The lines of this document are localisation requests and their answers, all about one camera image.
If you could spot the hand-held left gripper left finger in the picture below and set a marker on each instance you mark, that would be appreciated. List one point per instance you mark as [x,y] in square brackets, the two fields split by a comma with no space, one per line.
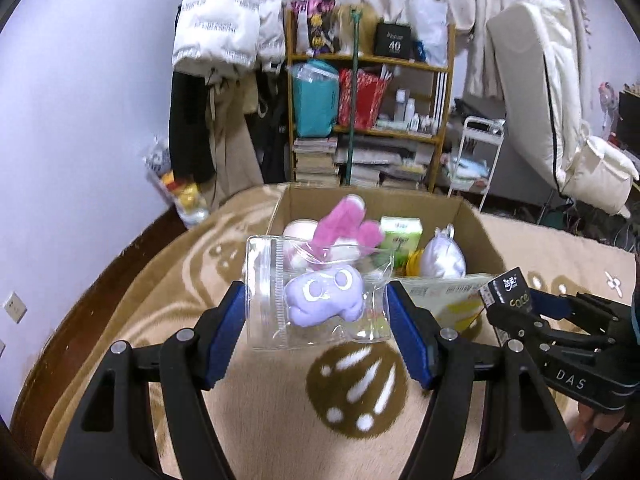
[225,340]

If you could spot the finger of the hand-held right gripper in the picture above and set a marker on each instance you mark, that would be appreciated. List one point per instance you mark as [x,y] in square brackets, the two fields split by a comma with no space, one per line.
[555,305]
[522,327]

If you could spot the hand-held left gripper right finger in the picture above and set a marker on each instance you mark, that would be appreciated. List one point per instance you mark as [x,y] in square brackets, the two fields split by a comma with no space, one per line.
[407,340]

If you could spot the small black packet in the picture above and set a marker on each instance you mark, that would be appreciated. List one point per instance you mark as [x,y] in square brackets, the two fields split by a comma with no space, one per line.
[507,292]

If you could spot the white knotted bag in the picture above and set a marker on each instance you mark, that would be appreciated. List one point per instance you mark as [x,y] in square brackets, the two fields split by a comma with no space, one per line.
[442,257]

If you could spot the lilac plush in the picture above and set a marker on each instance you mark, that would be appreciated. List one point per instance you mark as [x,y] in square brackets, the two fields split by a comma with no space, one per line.
[320,300]

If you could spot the green carton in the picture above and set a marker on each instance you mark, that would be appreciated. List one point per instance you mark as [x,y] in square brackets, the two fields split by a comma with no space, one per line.
[400,235]

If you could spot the pink fluffy plush toy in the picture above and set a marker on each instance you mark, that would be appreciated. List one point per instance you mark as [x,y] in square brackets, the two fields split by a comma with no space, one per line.
[345,227]

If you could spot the pink swirl roll plush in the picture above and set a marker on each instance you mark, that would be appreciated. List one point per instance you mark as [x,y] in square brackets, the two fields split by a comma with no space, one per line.
[300,232]

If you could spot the cardboard box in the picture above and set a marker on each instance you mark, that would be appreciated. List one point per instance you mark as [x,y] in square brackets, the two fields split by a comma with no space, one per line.
[320,200]

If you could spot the person's right hand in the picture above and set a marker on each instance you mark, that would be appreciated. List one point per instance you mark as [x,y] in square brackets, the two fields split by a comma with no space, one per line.
[587,420]

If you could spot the yellow plush toy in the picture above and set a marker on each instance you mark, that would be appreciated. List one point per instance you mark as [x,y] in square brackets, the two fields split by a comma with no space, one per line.
[413,265]

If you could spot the plastic bag of snacks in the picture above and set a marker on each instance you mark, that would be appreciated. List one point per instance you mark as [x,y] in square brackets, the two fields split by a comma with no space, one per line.
[175,185]

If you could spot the white trolley cart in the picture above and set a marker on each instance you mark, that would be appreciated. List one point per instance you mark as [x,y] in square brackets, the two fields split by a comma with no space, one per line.
[472,160]

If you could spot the pile of books and papers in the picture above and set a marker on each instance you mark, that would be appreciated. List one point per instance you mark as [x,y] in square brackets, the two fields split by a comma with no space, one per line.
[390,165]

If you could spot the stack of books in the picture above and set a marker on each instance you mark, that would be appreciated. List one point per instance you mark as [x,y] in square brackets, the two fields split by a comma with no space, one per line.
[315,160]

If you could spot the beige hanging pants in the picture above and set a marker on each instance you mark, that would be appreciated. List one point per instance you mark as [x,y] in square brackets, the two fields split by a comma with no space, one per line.
[232,135]

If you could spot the small pink fan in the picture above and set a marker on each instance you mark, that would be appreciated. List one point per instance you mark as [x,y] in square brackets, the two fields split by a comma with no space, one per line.
[607,97]

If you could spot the black hanging garment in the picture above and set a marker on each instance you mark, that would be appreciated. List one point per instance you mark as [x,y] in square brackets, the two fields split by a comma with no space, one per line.
[187,125]

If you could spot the white folded mattress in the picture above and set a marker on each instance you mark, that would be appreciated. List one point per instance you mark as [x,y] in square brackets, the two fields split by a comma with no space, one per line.
[540,85]

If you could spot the group of small bottles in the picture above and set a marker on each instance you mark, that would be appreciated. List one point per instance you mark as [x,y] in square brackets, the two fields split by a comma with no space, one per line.
[407,115]

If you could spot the green pole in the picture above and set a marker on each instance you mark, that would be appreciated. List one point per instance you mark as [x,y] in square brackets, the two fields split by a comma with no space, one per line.
[354,100]

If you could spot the red gift bag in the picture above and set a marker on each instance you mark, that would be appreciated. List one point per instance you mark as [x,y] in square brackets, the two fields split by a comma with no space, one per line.
[362,97]

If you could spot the teal bag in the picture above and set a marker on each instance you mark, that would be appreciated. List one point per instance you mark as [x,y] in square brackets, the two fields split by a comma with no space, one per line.
[315,100]

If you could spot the wooden shelf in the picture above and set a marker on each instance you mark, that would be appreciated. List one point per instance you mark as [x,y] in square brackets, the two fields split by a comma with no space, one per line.
[370,60]

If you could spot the black box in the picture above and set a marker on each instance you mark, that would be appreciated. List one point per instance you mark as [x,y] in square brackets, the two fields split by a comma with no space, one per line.
[395,40]

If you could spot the clear plastic bag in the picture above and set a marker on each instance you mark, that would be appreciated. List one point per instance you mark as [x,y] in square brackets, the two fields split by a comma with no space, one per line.
[430,25]

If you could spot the blond wig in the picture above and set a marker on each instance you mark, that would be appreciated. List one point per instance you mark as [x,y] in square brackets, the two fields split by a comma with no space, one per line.
[350,27]

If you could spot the white puffer jacket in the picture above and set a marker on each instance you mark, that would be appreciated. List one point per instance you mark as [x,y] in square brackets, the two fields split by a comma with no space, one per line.
[225,20]

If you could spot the purple printed bag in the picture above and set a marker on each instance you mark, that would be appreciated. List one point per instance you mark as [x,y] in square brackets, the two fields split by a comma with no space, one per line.
[315,25]

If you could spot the dark wooden bed frame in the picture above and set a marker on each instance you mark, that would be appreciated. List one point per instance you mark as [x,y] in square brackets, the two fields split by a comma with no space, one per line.
[75,320]

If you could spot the white wall socket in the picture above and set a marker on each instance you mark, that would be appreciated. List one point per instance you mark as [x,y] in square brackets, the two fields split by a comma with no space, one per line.
[14,306]

